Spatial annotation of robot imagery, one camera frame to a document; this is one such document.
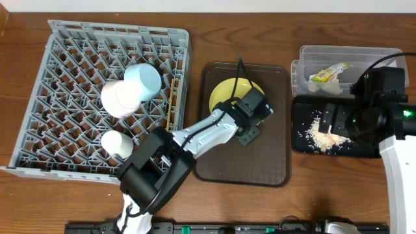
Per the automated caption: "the pale green cup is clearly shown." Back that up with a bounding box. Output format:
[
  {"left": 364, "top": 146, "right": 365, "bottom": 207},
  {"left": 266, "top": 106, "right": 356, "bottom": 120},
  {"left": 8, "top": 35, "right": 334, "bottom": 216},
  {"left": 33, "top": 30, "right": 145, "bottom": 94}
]
[{"left": 101, "top": 130, "right": 133, "bottom": 159}]

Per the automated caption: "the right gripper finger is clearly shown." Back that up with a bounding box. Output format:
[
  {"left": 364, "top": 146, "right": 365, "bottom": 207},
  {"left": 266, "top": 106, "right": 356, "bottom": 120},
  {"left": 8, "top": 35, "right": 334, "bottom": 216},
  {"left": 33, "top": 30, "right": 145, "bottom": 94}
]
[
  {"left": 318, "top": 103, "right": 337, "bottom": 133},
  {"left": 331, "top": 105, "right": 351, "bottom": 134}
]

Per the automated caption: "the light blue bowl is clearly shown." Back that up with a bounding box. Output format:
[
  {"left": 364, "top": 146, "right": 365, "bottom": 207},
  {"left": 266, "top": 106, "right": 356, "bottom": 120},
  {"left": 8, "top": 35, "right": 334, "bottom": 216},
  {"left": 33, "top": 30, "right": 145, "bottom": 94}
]
[{"left": 123, "top": 63, "right": 162, "bottom": 102}]

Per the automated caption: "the clear plastic waste bin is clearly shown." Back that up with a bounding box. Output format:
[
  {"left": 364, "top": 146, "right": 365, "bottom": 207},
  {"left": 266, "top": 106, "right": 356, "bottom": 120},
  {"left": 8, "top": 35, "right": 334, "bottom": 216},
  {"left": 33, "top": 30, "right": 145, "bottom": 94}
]
[{"left": 291, "top": 45, "right": 401, "bottom": 98}]

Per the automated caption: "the leftover rice food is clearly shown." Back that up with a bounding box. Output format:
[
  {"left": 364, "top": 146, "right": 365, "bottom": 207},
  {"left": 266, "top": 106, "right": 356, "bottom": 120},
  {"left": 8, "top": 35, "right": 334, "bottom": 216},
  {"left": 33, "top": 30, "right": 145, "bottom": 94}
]
[{"left": 296, "top": 110, "right": 352, "bottom": 153}]

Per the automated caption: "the green snack wrapper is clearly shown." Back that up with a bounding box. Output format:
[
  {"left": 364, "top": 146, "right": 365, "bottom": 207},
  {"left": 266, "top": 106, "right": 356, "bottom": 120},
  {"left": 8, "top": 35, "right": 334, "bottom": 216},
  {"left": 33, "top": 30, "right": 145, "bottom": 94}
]
[{"left": 309, "top": 62, "right": 350, "bottom": 83}]

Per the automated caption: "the white tissue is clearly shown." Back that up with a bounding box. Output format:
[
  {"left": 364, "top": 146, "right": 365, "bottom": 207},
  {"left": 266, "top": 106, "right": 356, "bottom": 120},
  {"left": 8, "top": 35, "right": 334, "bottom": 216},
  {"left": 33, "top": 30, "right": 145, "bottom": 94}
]
[{"left": 307, "top": 78, "right": 343, "bottom": 95}]

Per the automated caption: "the dark brown serving tray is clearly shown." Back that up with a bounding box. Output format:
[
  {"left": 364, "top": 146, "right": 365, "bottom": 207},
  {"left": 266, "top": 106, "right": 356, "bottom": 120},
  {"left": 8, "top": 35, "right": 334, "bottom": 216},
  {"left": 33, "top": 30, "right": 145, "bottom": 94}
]
[{"left": 194, "top": 64, "right": 292, "bottom": 187}]

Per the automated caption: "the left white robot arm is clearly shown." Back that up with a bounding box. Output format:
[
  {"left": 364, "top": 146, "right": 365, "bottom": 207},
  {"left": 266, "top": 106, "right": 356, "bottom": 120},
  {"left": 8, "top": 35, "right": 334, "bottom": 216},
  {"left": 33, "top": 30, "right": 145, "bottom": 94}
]
[{"left": 115, "top": 99, "right": 273, "bottom": 233}]

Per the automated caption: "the black waste tray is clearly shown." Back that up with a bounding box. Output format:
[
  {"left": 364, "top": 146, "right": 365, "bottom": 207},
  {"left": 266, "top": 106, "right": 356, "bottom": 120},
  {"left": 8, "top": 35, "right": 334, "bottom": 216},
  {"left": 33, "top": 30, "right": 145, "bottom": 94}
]
[{"left": 291, "top": 95, "right": 380, "bottom": 159}]

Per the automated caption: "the yellow round plate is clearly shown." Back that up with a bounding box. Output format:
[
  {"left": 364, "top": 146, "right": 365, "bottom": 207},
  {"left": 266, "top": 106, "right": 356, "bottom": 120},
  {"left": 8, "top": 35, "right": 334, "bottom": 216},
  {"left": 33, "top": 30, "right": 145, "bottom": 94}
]
[{"left": 209, "top": 78, "right": 265, "bottom": 130}]

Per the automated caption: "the grey plastic dishwasher rack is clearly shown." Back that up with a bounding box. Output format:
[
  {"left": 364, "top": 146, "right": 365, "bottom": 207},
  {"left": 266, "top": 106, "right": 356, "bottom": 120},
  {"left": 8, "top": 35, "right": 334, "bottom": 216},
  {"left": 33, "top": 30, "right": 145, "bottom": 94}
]
[{"left": 3, "top": 20, "right": 192, "bottom": 184}]

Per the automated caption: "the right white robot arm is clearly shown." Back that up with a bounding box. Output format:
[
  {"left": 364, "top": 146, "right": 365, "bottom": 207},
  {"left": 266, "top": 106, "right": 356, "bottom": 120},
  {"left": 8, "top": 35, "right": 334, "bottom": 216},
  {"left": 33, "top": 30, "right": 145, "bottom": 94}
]
[{"left": 320, "top": 99, "right": 415, "bottom": 233}]

